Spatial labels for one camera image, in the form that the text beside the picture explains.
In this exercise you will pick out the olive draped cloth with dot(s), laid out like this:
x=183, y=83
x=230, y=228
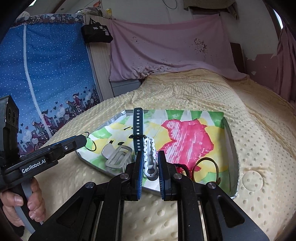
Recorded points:
x=208, y=7

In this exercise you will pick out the black tote bag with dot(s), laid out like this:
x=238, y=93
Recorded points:
x=94, y=32

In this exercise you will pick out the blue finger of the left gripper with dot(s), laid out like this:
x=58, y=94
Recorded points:
x=50, y=155
x=62, y=147

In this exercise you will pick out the blue patterned fabric wardrobe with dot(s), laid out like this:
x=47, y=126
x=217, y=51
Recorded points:
x=46, y=69

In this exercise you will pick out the grey buckle clip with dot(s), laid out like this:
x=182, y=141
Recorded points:
x=117, y=158

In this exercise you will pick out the pink hanging cloth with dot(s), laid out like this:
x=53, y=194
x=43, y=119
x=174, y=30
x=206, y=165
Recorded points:
x=139, y=50

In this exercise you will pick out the grey shallow tray box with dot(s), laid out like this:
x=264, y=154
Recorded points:
x=161, y=150

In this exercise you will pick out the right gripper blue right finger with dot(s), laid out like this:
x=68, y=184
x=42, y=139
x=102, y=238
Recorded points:
x=168, y=176

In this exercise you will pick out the colourful painted paper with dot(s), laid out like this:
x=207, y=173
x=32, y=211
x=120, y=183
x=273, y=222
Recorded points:
x=185, y=138

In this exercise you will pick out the pink window curtain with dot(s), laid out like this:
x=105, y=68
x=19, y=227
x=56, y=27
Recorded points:
x=285, y=75

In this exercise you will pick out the wooden headboard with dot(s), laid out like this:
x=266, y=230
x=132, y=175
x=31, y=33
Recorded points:
x=100, y=59

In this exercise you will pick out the white wavy hair clip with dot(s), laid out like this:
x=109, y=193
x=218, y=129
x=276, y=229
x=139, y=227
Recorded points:
x=150, y=160

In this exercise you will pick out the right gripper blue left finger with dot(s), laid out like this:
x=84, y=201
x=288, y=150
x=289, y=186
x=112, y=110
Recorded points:
x=135, y=170

